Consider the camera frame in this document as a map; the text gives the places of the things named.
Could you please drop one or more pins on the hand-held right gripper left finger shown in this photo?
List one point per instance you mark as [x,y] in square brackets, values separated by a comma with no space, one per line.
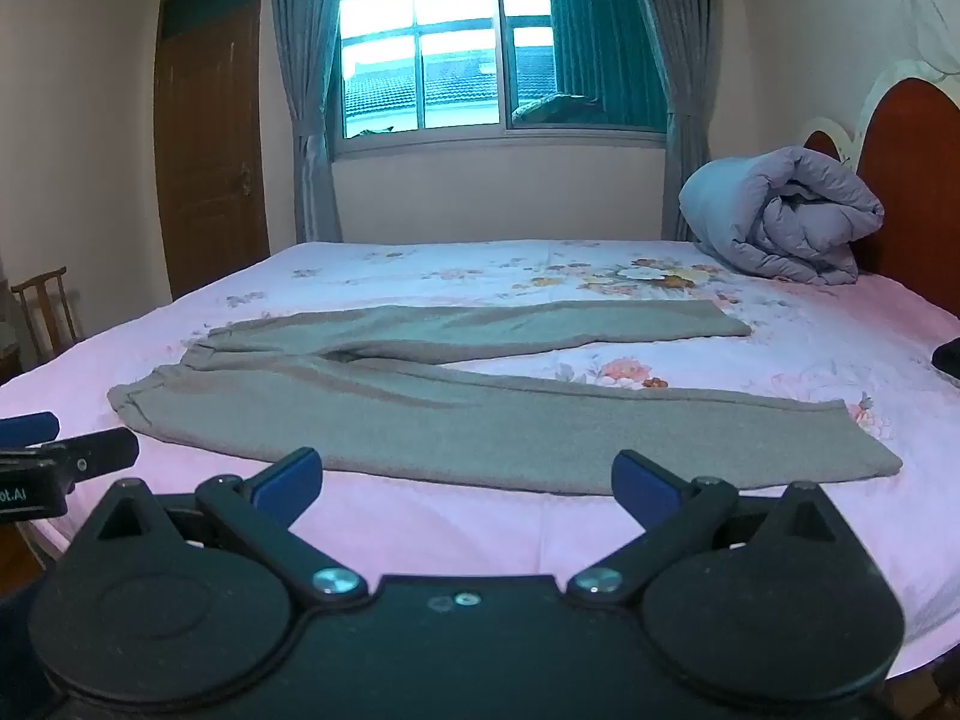
[289,481]

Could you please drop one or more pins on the bed with pink floral sheet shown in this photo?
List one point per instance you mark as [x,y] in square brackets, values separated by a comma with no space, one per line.
[465,532]

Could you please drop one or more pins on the dark cloth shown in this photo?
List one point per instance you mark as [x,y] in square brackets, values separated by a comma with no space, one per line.
[949,364]

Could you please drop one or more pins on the brown wooden door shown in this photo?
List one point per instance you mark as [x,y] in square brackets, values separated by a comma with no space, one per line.
[210,150]

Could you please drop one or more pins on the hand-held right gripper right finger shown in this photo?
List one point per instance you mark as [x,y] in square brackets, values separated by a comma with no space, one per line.
[639,484]

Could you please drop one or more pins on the grey-brown towel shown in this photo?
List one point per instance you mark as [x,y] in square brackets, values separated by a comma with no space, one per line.
[450,420]

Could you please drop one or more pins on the window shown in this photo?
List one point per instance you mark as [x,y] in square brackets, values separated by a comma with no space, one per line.
[450,67]

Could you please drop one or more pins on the grey curtain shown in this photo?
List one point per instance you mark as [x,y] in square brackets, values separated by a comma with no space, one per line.
[686,150]
[307,165]

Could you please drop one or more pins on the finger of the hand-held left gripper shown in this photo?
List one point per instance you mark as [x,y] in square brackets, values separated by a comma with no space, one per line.
[30,427]
[101,452]

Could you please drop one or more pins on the folded lilac duvet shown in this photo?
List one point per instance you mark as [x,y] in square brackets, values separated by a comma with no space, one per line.
[780,217]

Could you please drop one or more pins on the wooden chair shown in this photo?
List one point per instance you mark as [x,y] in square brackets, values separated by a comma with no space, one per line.
[42,282]

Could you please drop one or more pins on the wooden headboard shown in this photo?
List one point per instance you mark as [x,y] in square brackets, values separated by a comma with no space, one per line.
[907,187]

